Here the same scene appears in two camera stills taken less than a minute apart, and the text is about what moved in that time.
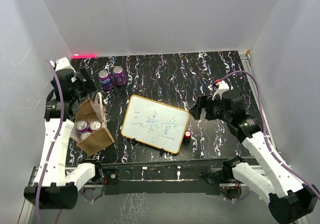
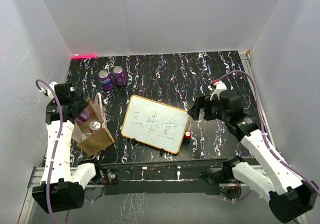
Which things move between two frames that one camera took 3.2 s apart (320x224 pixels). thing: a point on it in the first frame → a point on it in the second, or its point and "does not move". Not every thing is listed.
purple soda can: x=81 y=126 → x=84 y=116
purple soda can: x=120 y=75 does not move
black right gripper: x=203 y=102 does not move
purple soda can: x=105 y=79 does not move
